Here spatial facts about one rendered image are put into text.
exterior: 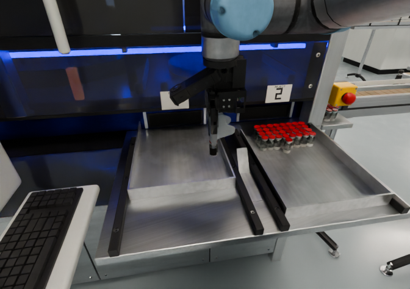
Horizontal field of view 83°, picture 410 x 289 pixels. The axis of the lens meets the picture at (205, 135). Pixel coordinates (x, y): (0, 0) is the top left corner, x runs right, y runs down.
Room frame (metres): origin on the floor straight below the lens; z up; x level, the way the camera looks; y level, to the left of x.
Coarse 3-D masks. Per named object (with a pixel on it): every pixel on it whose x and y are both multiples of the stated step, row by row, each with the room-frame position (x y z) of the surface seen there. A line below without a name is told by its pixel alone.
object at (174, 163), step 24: (144, 144) 0.63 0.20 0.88; (168, 144) 0.63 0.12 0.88; (192, 144) 0.63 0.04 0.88; (144, 168) 0.51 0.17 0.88; (168, 168) 0.51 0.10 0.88; (192, 168) 0.51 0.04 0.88; (216, 168) 0.51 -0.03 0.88; (144, 192) 0.40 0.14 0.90; (168, 192) 0.41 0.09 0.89; (192, 192) 0.41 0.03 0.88
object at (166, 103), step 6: (162, 96) 0.66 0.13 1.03; (168, 96) 0.66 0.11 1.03; (162, 102) 0.66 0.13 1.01; (168, 102) 0.66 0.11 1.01; (186, 102) 0.67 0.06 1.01; (162, 108) 0.66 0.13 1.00; (168, 108) 0.66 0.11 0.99; (174, 108) 0.67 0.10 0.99; (180, 108) 0.67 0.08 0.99; (186, 108) 0.67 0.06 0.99
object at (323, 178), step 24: (336, 144) 0.58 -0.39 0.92; (264, 168) 0.47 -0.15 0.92; (288, 168) 0.51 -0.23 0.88; (312, 168) 0.51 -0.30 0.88; (336, 168) 0.51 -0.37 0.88; (360, 168) 0.47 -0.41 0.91; (288, 192) 0.41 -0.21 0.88; (312, 192) 0.41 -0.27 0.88; (336, 192) 0.41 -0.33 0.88; (360, 192) 0.41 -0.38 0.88; (384, 192) 0.39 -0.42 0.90; (288, 216) 0.34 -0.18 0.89
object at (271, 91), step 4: (268, 88) 0.71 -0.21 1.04; (272, 88) 0.72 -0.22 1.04; (284, 88) 0.72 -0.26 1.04; (288, 88) 0.73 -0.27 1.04; (268, 92) 0.71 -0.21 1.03; (272, 92) 0.72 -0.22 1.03; (276, 92) 0.72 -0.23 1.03; (280, 92) 0.72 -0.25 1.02; (284, 92) 0.72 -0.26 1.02; (288, 92) 0.73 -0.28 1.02; (268, 96) 0.72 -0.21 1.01; (272, 96) 0.72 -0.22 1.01; (280, 96) 0.72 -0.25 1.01; (284, 96) 0.72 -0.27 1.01; (288, 96) 0.73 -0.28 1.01; (268, 100) 0.72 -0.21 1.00; (272, 100) 0.72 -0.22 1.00; (276, 100) 0.72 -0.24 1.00; (280, 100) 0.72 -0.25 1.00; (284, 100) 0.72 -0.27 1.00; (288, 100) 0.73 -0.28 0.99
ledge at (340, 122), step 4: (340, 116) 0.83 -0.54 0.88; (336, 120) 0.80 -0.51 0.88; (340, 120) 0.80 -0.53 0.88; (344, 120) 0.80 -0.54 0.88; (348, 120) 0.80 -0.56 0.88; (324, 124) 0.76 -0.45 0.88; (328, 124) 0.76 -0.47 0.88; (332, 124) 0.76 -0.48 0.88; (336, 124) 0.76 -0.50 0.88; (340, 124) 0.77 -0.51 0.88; (344, 124) 0.77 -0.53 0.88; (348, 124) 0.77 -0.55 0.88; (352, 124) 0.77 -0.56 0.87; (320, 128) 0.76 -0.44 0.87; (324, 128) 0.76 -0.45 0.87; (328, 128) 0.76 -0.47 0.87; (332, 128) 0.76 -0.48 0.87; (336, 128) 0.76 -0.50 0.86; (340, 128) 0.77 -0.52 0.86; (344, 128) 0.77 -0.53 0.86
